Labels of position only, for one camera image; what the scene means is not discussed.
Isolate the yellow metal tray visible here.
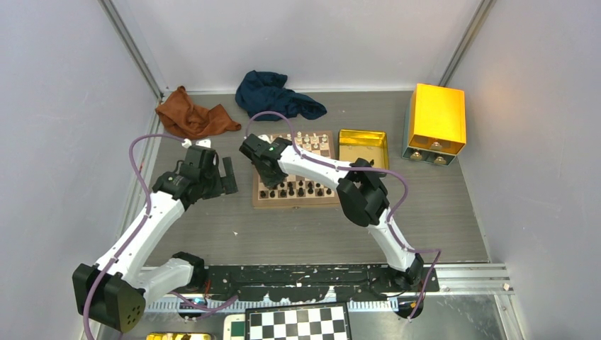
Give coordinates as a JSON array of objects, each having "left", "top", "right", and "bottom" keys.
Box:
[{"left": 338, "top": 129, "right": 389, "bottom": 169}]

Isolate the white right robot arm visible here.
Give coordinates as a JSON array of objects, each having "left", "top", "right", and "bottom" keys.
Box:
[{"left": 240, "top": 134, "right": 424, "bottom": 291}]

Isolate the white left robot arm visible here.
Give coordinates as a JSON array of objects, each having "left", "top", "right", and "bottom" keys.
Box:
[{"left": 72, "top": 139, "right": 237, "bottom": 339}]

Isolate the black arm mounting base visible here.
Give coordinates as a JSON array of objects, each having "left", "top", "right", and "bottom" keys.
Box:
[{"left": 176, "top": 263, "right": 439, "bottom": 302}]

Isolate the wooden chess board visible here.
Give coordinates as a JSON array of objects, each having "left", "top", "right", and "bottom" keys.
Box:
[{"left": 252, "top": 131, "right": 339, "bottom": 208}]

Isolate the black white checker calibration board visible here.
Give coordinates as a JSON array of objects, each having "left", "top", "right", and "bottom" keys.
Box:
[{"left": 245, "top": 302, "right": 352, "bottom": 340}]

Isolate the orange cloth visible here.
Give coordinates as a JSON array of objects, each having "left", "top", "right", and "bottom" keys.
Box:
[{"left": 155, "top": 86, "right": 242, "bottom": 140}]

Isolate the dark blue cloth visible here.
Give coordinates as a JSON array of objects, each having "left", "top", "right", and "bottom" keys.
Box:
[{"left": 235, "top": 70, "right": 327, "bottom": 120}]

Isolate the yellow drawer box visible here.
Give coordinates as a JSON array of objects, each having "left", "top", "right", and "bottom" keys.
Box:
[{"left": 402, "top": 84, "right": 467, "bottom": 166}]

